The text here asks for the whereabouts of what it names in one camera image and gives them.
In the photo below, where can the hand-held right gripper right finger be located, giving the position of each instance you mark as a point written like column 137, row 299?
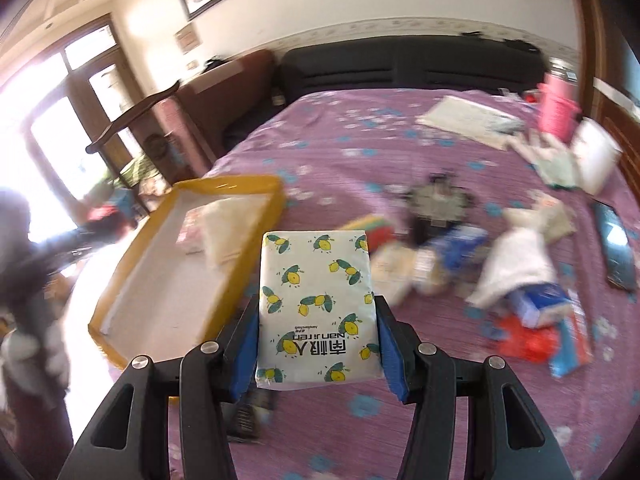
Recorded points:
column 392, row 355

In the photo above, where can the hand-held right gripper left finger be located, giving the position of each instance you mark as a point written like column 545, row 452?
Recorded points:
column 246, row 355

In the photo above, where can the black comb packet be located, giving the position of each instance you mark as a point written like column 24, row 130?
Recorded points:
column 250, row 417

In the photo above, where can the white soft packet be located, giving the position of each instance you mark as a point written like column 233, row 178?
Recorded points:
column 397, row 275

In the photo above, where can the lemon print tissue pack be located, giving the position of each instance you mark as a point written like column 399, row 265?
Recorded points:
column 315, row 305

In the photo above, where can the yellow shallow tray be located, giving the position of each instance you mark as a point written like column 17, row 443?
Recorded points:
column 150, row 305

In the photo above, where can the multicoloured cloth pack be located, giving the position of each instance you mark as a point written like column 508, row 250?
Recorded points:
column 370, row 227

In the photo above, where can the red plastic bag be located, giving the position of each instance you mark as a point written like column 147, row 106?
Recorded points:
column 525, row 342

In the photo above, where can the blue tissue packet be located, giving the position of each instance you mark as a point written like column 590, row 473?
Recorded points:
column 542, row 305

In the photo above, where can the white fluffy towel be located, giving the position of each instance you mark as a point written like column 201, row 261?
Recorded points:
column 227, row 230

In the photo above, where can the pink packet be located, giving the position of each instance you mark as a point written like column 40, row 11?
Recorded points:
column 190, row 232

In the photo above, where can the black cup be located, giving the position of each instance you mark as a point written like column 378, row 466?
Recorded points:
column 440, row 210

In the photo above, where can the wooden glass door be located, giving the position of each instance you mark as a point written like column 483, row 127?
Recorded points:
column 75, row 110

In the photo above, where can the blue orange packet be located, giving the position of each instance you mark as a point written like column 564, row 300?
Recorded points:
column 575, row 340

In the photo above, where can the dark wooden chair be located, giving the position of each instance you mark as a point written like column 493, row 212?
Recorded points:
column 135, row 110

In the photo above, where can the small white plush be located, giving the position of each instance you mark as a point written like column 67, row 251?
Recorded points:
column 542, row 217

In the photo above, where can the black phone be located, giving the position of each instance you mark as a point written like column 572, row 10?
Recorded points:
column 616, row 247

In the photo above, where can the white paper sheets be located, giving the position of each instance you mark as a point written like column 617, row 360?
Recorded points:
column 465, row 117

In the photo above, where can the white green packet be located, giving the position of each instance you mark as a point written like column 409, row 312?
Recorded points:
column 550, row 162

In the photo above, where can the black bag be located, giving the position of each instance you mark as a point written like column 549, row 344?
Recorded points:
column 215, row 64

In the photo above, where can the black bed headboard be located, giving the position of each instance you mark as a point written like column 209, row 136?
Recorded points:
column 400, row 67

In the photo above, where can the pink cup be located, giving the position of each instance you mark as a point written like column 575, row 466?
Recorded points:
column 556, row 105

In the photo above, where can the wooden wardrobe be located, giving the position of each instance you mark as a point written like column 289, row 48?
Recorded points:
column 610, row 60

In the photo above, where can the small wall notice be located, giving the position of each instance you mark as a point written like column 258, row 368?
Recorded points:
column 187, row 40

